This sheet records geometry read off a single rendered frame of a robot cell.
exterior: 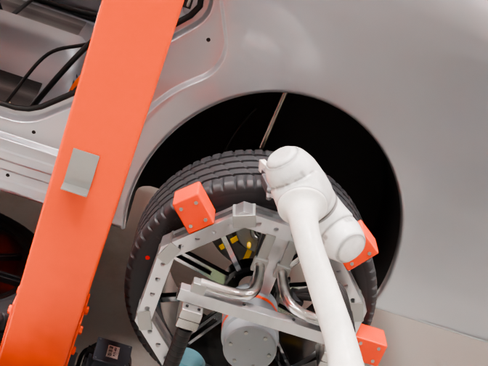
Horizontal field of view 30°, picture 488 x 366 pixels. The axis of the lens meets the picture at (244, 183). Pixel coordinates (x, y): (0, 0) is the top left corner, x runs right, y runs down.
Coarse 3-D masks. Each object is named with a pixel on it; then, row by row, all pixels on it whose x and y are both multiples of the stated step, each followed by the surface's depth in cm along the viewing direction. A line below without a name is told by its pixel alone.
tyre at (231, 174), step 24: (192, 168) 240; (216, 168) 233; (240, 168) 231; (168, 192) 236; (216, 192) 224; (240, 192) 224; (264, 192) 224; (336, 192) 238; (144, 216) 243; (168, 216) 227; (360, 216) 247; (144, 240) 230; (144, 264) 232; (360, 264) 231; (144, 288) 235; (360, 288) 234; (144, 336) 241; (312, 360) 244
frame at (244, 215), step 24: (216, 216) 222; (240, 216) 217; (264, 216) 218; (168, 240) 222; (192, 240) 220; (288, 240) 220; (168, 264) 223; (336, 264) 222; (144, 312) 228; (360, 312) 227; (168, 336) 236
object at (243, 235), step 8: (232, 232) 279; (240, 232) 274; (248, 232) 274; (216, 240) 280; (240, 240) 275; (248, 240) 275; (256, 240) 275; (224, 248) 281; (240, 248) 281; (224, 256) 282; (240, 256) 282
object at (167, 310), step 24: (192, 264) 235; (240, 264) 235; (168, 288) 253; (168, 312) 246; (216, 312) 240; (288, 312) 240; (192, 336) 245; (216, 336) 258; (288, 336) 257; (216, 360) 248; (288, 360) 247
